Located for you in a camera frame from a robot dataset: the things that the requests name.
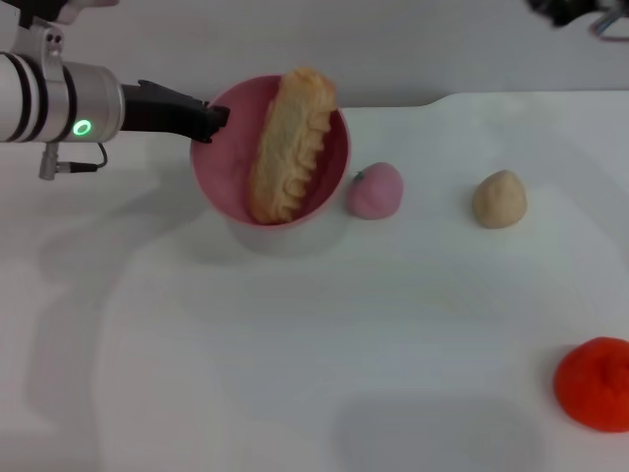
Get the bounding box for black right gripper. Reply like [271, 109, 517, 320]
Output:
[525, 0, 597, 28]

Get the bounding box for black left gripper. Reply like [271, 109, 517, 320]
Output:
[119, 79, 232, 146]

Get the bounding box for pink plastic bowl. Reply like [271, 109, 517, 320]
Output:
[190, 74, 353, 227]

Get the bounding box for orange striped long bread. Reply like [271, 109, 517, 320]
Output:
[248, 66, 339, 226]

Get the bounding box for pink peach toy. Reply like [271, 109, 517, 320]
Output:
[347, 161, 405, 220]

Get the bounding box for beige potato toy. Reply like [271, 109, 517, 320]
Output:
[472, 169, 529, 230]

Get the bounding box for red orange round toy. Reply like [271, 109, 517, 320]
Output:
[553, 335, 629, 434]

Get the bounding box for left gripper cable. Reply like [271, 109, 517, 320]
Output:
[38, 141, 110, 182]

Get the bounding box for left wrist camera housing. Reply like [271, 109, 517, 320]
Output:
[13, 0, 120, 70]

